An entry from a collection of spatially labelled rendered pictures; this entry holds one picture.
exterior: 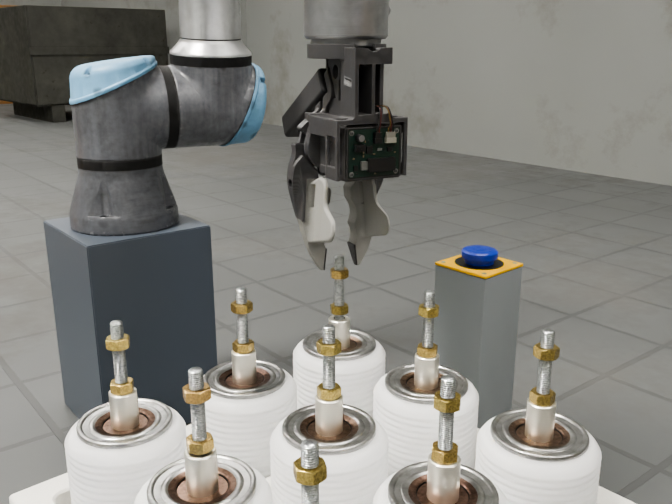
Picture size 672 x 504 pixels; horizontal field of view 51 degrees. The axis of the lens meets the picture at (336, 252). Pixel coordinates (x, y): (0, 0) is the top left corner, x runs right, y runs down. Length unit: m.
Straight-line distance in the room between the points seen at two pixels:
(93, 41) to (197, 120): 4.73
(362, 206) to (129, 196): 0.40
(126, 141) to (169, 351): 0.30
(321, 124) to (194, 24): 0.44
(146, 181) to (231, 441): 0.47
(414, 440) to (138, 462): 0.23
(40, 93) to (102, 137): 4.59
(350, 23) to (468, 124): 3.14
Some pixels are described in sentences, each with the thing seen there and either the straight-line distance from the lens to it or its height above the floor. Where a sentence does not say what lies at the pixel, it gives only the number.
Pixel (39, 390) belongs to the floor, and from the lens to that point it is 1.29.
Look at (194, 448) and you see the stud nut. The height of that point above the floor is 0.29.
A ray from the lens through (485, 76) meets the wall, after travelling 3.67.
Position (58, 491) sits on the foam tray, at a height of 0.18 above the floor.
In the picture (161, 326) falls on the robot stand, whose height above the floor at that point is 0.17.
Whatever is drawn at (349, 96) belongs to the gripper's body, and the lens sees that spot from 0.62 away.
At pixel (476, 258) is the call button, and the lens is 0.79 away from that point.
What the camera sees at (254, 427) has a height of 0.23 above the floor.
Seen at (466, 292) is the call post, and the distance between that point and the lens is 0.78.
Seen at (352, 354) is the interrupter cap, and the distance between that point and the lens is 0.71.
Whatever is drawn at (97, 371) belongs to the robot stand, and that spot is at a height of 0.12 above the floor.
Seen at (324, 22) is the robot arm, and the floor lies 0.57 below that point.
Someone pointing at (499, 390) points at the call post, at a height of 0.17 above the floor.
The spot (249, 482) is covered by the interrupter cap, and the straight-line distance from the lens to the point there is 0.53.
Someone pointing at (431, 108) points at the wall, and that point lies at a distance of 3.92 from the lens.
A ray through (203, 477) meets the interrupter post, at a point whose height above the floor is 0.27.
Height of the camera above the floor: 0.55
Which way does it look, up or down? 16 degrees down
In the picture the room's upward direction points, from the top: straight up
